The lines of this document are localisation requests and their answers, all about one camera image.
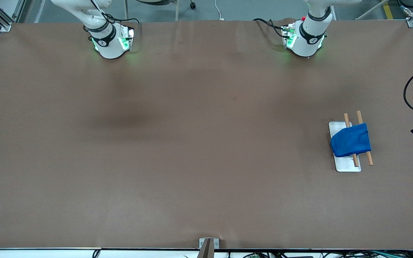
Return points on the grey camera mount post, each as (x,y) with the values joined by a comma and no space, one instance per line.
(206,247)

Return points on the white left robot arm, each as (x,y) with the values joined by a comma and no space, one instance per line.
(308,36)

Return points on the white slanted pole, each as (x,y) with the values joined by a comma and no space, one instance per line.
(371,9)

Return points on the aluminium frame profile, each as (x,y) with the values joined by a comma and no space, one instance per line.
(5,27)

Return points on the aluminium corner bracket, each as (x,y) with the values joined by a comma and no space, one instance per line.
(412,22)

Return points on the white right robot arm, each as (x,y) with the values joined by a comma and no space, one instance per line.
(106,43)

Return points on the blue microfibre towel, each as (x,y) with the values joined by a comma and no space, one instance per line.
(350,141)

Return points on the white towel rack wooden bars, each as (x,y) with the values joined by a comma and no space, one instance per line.
(346,165)

